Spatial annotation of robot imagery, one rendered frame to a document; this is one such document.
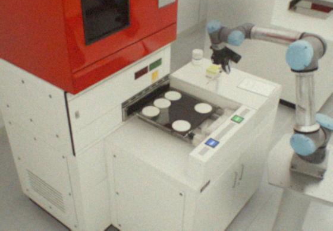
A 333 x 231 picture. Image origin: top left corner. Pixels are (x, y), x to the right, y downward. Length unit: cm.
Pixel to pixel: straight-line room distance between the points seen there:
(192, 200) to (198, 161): 22
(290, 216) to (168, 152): 78
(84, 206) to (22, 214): 74
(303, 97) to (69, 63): 104
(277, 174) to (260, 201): 100
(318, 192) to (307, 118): 40
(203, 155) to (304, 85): 56
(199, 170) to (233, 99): 58
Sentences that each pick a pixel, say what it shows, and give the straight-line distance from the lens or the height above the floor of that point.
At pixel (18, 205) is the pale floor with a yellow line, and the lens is 309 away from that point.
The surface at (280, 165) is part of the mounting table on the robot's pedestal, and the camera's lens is 213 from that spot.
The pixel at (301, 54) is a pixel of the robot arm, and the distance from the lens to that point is 172.
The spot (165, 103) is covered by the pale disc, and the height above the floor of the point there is 90.
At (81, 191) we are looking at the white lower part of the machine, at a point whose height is 56.
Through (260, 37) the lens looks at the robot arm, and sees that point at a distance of 200.
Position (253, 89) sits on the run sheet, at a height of 97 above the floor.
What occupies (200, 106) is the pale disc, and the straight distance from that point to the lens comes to 232.
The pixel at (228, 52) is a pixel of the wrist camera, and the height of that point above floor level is 129.
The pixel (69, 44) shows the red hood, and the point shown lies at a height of 148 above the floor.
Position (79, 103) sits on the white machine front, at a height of 113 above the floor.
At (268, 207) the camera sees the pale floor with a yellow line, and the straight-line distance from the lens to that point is 303.
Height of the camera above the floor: 220
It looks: 35 degrees down
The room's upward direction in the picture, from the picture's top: 1 degrees clockwise
